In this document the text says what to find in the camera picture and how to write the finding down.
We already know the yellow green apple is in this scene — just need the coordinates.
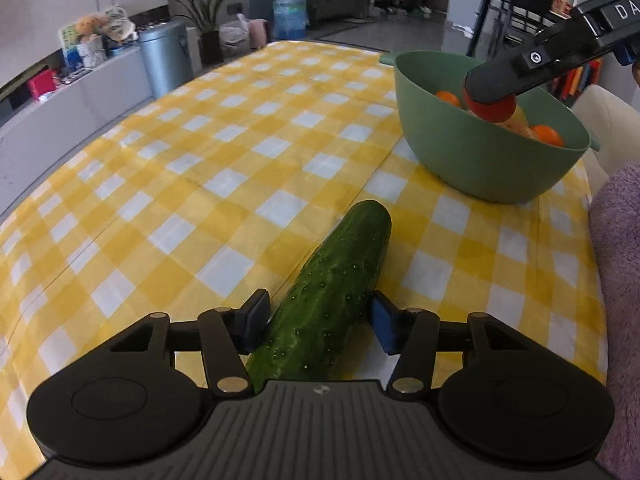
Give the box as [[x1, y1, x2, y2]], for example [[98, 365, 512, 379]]
[[497, 105, 538, 140]]

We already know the white plastic bag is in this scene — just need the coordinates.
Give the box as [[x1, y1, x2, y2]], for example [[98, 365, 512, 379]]
[[219, 13, 250, 58]]

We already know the pink small stool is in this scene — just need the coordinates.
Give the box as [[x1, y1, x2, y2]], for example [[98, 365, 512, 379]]
[[248, 18, 271, 50]]

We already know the red box on console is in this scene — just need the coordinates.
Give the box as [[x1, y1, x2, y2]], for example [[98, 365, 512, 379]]
[[27, 68, 56, 101]]

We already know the purple fuzzy blanket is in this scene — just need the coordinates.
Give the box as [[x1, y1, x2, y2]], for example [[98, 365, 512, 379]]
[[589, 164, 639, 479]]

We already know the potted long-leaf plant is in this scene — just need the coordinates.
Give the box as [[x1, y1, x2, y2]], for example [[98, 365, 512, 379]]
[[169, 0, 230, 66]]

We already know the plush toy bear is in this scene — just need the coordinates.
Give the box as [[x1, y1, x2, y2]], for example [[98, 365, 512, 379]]
[[74, 14, 107, 42]]

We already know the red cherry tomato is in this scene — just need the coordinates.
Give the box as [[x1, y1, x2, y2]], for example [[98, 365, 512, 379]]
[[463, 89, 518, 124]]

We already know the yellow checkered tablecloth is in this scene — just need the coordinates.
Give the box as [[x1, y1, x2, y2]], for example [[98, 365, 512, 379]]
[[1, 42, 608, 479]]

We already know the blue water jug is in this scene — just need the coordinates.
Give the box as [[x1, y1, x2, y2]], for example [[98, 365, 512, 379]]
[[272, 0, 308, 40]]

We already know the black dining chair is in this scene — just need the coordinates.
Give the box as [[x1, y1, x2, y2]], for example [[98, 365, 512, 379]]
[[466, 0, 573, 58]]

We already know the green cucumber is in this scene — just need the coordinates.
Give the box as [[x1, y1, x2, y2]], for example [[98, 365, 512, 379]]
[[246, 200, 392, 391]]

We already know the grey metal trash bin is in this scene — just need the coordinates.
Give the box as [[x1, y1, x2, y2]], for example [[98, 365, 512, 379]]
[[139, 21, 194, 99]]

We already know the green plastic bowl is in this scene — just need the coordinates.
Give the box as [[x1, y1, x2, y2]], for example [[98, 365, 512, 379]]
[[380, 51, 600, 204]]

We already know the white TV console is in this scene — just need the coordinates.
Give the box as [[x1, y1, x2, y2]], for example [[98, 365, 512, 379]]
[[1, 47, 152, 214]]

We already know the small orange tangerine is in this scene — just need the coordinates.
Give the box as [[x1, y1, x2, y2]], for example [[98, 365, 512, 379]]
[[435, 90, 462, 108]]

